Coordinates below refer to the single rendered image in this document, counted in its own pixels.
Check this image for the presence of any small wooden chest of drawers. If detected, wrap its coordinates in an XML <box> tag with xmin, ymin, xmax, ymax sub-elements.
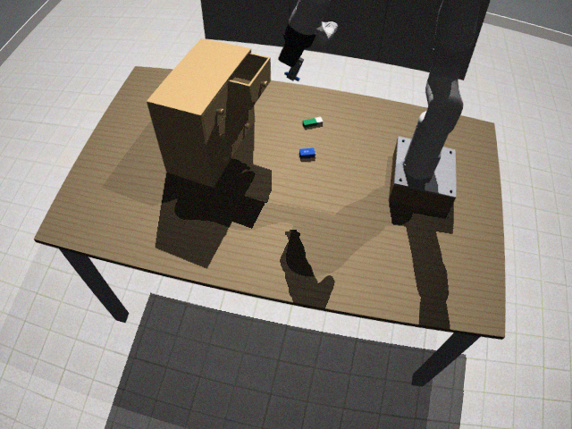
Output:
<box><xmin>147</xmin><ymin>38</ymin><xmax>251</xmax><ymax>188</ymax></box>

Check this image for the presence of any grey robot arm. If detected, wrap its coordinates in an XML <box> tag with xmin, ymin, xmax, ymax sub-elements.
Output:
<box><xmin>297</xmin><ymin>0</ymin><xmax>480</xmax><ymax>180</ymax></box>

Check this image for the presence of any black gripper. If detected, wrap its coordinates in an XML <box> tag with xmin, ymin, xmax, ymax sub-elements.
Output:
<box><xmin>278</xmin><ymin>6</ymin><xmax>338</xmax><ymax>81</ymax></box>

